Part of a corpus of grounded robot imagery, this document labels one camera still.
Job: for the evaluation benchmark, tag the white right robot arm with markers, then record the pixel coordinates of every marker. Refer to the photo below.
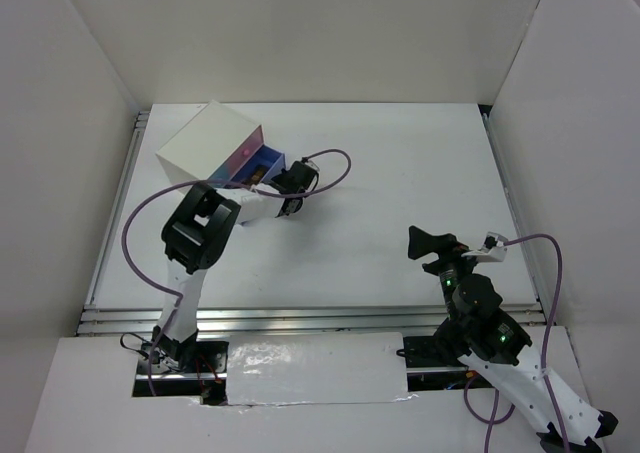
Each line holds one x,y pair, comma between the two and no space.
478,334

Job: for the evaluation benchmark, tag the white foil cover sheet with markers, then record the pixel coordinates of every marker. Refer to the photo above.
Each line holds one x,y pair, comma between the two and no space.
331,368

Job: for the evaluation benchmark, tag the long brown eyeshadow palette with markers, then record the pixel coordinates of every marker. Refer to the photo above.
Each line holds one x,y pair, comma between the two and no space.
257,175

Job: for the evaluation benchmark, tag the pink drawer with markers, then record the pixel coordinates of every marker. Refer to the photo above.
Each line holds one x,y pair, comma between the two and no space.
242,153

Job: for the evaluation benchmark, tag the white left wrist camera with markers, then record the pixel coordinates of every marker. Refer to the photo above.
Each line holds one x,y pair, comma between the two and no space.
310,162

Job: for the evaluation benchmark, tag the dark blue drawer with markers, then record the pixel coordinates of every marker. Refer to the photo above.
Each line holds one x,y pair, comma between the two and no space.
265,164

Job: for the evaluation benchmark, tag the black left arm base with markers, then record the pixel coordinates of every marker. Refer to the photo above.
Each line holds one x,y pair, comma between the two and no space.
200,372

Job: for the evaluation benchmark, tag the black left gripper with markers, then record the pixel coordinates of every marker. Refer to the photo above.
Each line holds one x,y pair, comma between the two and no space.
276,179

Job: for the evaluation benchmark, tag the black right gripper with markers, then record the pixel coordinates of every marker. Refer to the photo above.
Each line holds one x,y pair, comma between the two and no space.
448,248

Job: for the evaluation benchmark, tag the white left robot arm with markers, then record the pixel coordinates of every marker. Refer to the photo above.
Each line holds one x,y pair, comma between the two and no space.
195,237

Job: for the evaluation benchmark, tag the light blue small drawer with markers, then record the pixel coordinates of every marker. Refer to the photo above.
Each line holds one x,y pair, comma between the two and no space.
217,174

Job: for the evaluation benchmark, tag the white drawer organizer cabinet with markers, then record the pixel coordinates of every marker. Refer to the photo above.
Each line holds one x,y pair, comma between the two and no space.
204,143

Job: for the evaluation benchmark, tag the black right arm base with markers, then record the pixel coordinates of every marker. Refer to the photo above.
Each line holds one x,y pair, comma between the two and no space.
432,364

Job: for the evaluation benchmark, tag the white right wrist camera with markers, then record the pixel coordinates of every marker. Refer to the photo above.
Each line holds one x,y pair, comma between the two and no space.
493,250

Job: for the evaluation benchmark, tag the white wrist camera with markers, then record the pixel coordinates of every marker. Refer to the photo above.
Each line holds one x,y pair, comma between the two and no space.
493,250
310,162

